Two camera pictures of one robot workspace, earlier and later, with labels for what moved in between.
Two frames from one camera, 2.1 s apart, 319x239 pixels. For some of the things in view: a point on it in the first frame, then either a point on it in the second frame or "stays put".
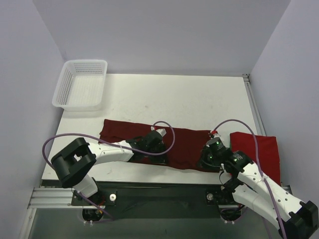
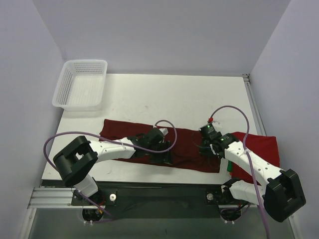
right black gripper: x=206 y=159 to x=205 y=148
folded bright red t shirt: x=267 y=151 stays put
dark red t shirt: x=185 y=147 stays put
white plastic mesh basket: x=81 y=85 stays put
